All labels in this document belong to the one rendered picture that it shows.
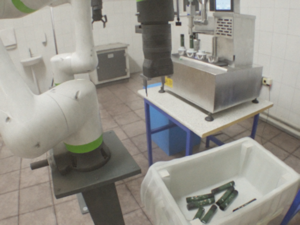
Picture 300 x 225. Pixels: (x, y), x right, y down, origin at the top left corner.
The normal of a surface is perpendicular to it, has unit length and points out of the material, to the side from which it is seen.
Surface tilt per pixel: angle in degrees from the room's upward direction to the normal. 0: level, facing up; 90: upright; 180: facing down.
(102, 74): 90
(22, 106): 48
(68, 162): 81
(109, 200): 90
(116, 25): 90
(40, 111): 41
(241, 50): 90
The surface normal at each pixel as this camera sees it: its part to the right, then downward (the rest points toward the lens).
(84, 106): 0.87, 0.13
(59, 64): -0.03, 0.40
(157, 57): 0.45, 0.50
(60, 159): 0.43, 0.22
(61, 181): -0.05, -0.90
